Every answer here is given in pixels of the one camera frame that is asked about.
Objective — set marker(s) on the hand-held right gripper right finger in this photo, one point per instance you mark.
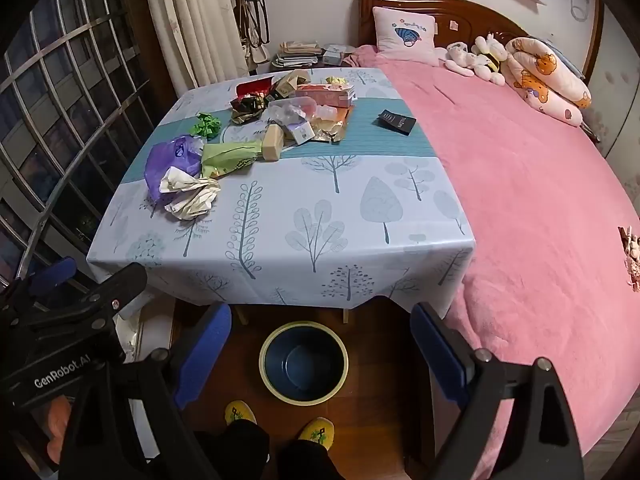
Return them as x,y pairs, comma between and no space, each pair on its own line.
440,355

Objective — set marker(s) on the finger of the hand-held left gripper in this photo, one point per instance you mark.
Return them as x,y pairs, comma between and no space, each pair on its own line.
59,269
110,285

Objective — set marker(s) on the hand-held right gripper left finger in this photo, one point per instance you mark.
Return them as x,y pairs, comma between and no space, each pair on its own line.
200,355

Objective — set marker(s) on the blue bin with cream rim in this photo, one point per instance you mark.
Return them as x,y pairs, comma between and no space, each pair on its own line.
305,355

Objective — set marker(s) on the white paper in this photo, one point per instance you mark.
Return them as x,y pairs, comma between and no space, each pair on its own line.
192,200

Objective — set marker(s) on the purple plastic bag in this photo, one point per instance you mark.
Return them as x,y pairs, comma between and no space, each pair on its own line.
165,160

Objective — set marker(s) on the green paper bag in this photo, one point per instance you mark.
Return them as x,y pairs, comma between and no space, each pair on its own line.
230,157

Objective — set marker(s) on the long red box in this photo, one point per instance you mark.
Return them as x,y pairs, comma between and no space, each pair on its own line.
250,87

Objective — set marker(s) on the small white box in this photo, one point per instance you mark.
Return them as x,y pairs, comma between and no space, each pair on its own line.
302,132

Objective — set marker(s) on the orange gold snack wrapper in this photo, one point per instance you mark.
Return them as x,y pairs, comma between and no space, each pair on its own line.
332,127

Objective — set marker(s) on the yellow wrapper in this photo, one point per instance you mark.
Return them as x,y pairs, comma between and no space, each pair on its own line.
335,81

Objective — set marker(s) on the person's left hand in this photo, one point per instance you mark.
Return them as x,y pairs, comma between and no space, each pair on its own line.
57,425

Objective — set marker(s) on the wooden table leg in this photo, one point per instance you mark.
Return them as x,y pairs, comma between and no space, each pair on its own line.
346,316
242,316

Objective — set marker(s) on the yellow embroidered slipper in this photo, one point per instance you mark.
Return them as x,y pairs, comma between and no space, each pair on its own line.
317,432
239,412

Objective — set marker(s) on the person's left leg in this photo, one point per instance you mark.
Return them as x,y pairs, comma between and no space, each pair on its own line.
235,450

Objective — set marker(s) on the person's leg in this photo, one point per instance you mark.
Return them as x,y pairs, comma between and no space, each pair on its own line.
300,462
235,450

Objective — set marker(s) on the person's right leg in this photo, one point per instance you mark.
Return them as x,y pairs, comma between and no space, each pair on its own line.
300,462

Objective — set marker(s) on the window with metal grille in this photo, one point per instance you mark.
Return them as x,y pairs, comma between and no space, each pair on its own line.
60,110

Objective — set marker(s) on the green crumpled paper ball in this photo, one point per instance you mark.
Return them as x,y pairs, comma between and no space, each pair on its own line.
207,125

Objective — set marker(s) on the pink blanket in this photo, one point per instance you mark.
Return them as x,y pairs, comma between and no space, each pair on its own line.
525,185

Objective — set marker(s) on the tree print tablecloth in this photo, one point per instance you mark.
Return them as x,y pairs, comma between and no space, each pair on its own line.
320,185

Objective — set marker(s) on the tan rectangular box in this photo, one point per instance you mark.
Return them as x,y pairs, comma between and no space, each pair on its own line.
272,145

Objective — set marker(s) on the dark gold crumpled foil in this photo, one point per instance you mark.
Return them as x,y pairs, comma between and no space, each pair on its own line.
247,109

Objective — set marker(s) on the black card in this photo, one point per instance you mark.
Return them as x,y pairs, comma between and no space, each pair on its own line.
397,121

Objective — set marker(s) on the tan cardboard box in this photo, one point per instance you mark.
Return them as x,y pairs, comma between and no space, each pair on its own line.
292,82

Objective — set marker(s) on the cream curtain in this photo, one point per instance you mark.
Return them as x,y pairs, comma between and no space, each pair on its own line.
195,20

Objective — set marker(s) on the pink box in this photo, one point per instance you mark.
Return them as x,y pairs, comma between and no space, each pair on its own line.
325,92

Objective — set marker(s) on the rolled bear print quilt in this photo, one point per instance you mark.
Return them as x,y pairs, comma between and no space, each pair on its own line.
540,77

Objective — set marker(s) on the white bunny plush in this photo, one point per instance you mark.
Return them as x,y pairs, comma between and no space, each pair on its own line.
457,55

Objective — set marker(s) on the yellow white bee plush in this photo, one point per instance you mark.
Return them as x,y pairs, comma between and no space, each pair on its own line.
490,57

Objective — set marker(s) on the white printed pillow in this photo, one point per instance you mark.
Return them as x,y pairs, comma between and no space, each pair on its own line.
405,35

